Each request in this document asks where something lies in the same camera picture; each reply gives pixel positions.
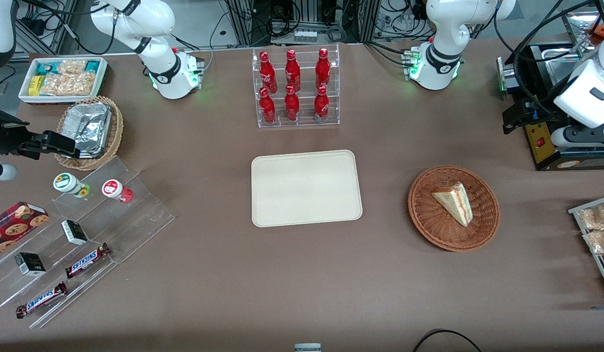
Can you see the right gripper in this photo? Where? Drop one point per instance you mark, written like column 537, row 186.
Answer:
column 9, row 139

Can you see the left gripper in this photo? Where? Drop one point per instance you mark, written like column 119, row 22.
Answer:
column 534, row 112

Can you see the triangle sandwich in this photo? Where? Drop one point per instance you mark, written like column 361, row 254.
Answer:
column 456, row 205

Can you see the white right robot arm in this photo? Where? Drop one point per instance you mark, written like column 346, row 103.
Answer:
column 155, row 19

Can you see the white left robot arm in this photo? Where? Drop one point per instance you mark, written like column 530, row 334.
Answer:
column 443, row 29

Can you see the oval light wicker basket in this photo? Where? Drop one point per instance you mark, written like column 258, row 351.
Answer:
column 116, row 132

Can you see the round brown wicker basket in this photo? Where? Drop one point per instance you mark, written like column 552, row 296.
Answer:
column 438, row 225

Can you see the tray of packaged snacks right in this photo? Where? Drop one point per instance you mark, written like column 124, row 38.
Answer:
column 595, row 259

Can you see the beige rectangular tray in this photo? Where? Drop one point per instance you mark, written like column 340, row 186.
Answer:
column 306, row 188

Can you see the cup with green lid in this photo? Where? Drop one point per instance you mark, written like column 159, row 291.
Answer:
column 67, row 182

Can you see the aluminium foil container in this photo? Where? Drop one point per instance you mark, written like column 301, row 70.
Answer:
column 89, row 127

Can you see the grey box with green light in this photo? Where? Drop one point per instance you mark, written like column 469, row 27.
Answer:
column 508, row 76

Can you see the black food warmer appliance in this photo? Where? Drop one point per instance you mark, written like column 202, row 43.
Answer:
column 570, row 159

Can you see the yellow snack pack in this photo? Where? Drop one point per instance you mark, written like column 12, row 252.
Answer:
column 34, row 85

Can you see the steel pan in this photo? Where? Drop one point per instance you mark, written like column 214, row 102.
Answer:
column 566, row 66

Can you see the large clear bag of crackers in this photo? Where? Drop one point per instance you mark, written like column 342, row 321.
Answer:
column 67, row 84

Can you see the teal snack pack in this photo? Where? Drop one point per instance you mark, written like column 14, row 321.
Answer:
column 93, row 66
column 46, row 67

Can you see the cup with red lid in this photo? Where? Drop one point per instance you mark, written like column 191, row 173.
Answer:
column 113, row 188

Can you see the small clear bag of crackers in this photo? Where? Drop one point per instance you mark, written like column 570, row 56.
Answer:
column 72, row 66

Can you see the white rectangular snack bin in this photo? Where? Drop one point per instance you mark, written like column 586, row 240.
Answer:
column 102, row 80

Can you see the red plaid cookie box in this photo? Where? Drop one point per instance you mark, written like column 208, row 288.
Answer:
column 15, row 225

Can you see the small black white box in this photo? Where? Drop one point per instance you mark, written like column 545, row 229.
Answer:
column 74, row 232
column 30, row 264

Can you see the clear acrylic stepped display stand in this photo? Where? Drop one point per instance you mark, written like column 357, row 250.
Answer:
column 140, row 215

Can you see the clear bag of fried snacks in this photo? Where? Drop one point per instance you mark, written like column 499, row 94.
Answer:
column 600, row 242
column 595, row 218

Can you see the snickers chocolate bar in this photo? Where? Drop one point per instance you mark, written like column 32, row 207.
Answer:
column 86, row 260
column 40, row 300

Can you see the red cola bottle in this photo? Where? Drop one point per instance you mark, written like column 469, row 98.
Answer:
column 292, row 105
column 267, row 73
column 292, row 71
column 323, row 68
column 267, row 107
column 321, row 105

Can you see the clear acrylic bottle rack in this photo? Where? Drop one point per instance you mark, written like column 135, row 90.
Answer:
column 304, row 122

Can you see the white power strip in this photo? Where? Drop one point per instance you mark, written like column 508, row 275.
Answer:
column 305, row 35

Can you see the small grey white box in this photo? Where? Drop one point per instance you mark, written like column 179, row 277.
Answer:
column 307, row 347

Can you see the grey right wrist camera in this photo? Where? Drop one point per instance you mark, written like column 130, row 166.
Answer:
column 1, row 172

